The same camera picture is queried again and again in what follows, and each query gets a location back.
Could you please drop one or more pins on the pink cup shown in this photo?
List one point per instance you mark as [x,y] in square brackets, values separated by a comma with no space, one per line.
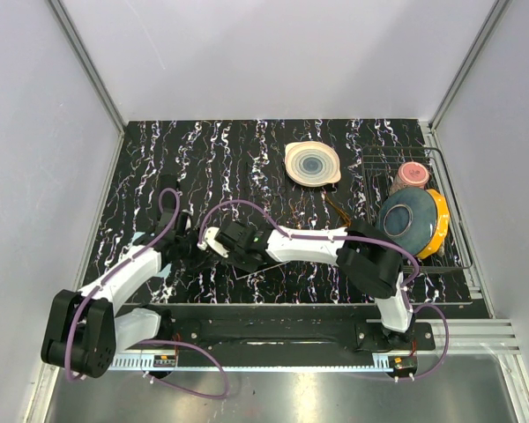
[411,174]

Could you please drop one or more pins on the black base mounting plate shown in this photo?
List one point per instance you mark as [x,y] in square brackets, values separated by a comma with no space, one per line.
[354,327]

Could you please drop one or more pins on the dark blue bowl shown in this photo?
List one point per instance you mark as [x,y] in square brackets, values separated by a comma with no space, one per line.
[407,218]

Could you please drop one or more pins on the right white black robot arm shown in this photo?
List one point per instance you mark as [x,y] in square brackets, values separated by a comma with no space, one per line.
[368,259]

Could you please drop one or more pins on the yellow bowl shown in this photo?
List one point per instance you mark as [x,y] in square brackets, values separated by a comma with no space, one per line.
[440,228]

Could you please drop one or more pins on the beige plate with blue rings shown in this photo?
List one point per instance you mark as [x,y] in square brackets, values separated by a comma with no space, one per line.
[312,164]

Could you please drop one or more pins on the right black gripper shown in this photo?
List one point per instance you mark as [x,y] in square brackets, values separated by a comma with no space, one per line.
[249,267]

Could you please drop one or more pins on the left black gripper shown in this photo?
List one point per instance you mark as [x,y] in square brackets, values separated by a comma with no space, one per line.
[189,233]

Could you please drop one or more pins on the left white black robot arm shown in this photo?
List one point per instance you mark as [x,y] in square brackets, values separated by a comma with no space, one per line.
[84,332]

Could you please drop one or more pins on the black wire dish rack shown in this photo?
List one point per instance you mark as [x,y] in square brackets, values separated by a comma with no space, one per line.
[380,165]

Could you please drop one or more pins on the black rectangular glasses case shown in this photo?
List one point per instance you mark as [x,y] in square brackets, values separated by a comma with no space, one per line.
[168,187]

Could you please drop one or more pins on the white geometric glasses case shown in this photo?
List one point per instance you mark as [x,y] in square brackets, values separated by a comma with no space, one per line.
[241,273]

